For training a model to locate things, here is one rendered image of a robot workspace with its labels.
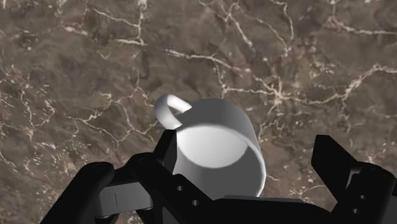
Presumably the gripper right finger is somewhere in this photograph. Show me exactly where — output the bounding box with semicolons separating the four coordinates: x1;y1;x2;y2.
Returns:
310;134;397;224

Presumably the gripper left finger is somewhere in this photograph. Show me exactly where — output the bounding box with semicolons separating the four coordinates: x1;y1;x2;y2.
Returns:
39;129;215;224

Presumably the white mug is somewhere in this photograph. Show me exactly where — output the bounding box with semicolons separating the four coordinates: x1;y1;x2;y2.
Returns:
154;94;267;200

